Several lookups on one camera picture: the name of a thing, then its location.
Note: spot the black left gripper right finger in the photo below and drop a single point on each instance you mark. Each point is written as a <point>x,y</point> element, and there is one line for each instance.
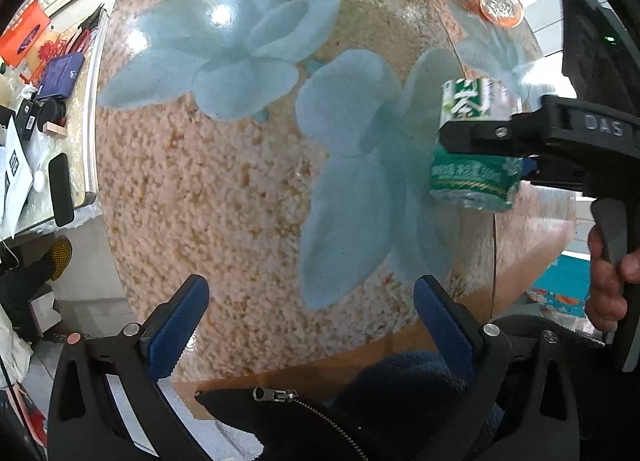
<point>488,137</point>

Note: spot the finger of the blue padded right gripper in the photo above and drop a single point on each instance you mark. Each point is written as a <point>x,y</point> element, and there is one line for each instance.
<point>445,325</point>

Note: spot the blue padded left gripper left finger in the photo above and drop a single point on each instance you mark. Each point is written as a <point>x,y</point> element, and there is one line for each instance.
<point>84,421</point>

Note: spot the orange transparent plastic cup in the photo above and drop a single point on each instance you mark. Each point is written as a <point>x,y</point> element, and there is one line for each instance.
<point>504,13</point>

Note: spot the person's hand on trigger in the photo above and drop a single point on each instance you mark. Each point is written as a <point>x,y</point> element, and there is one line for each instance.
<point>606,305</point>

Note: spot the black zippered jacket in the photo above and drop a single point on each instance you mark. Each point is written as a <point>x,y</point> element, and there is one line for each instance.
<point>406,407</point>

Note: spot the black smartphone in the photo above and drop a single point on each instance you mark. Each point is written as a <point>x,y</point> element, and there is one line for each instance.
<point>60,192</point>

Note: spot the white paper sheet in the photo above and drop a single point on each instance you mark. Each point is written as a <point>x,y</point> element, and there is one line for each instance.
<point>16,182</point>

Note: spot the black round container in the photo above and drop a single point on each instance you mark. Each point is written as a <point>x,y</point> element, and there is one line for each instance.
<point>51,111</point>

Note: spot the dark blue book box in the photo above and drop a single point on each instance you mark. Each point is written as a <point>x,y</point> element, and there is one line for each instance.
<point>59,78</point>

